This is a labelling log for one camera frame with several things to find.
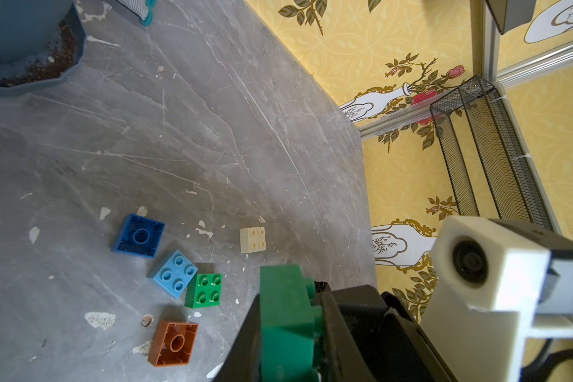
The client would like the light blue lego brick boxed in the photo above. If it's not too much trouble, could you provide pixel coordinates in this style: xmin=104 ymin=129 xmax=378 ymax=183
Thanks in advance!
xmin=148 ymin=250 xmax=198 ymax=299

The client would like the small green lego brick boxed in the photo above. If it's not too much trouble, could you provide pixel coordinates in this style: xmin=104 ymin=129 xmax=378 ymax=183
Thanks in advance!
xmin=185 ymin=273 xmax=223 ymax=309

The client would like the brown lego brick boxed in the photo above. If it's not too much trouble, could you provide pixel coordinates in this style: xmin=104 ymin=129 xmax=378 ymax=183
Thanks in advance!
xmin=147 ymin=320 xmax=199 ymax=367

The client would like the dark blue lego brick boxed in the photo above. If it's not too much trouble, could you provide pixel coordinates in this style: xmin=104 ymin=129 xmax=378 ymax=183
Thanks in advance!
xmin=111 ymin=213 xmax=166 ymax=258

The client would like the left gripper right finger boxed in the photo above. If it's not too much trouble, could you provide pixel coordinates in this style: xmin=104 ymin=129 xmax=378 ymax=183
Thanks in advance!
xmin=315 ymin=282 xmax=377 ymax=381

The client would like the black wire mesh basket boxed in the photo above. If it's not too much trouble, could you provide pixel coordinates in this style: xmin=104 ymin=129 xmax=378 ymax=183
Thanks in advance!
xmin=430 ymin=76 xmax=559 ymax=232

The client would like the potted plant grey pot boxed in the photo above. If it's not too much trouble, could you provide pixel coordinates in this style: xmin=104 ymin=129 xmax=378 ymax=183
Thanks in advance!
xmin=0 ymin=1 xmax=87 ymax=97

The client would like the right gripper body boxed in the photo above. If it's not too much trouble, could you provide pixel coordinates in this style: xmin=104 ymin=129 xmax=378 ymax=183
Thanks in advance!
xmin=358 ymin=289 xmax=457 ymax=381

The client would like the grey teal sponge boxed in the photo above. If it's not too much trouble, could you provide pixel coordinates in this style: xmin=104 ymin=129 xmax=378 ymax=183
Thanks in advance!
xmin=116 ymin=0 xmax=157 ymax=26

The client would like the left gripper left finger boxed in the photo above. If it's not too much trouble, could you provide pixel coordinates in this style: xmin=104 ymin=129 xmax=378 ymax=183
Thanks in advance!
xmin=213 ymin=295 xmax=262 ymax=382

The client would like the white lego brick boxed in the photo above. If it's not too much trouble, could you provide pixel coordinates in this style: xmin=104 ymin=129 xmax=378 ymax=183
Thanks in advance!
xmin=240 ymin=227 xmax=267 ymax=254

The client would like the long green lego brick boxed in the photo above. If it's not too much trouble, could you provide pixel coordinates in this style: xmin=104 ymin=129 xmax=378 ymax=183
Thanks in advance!
xmin=259 ymin=264 xmax=324 ymax=381

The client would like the grey wall tray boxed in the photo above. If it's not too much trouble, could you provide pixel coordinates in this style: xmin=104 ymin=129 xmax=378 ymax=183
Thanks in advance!
xmin=485 ymin=0 xmax=536 ymax=35

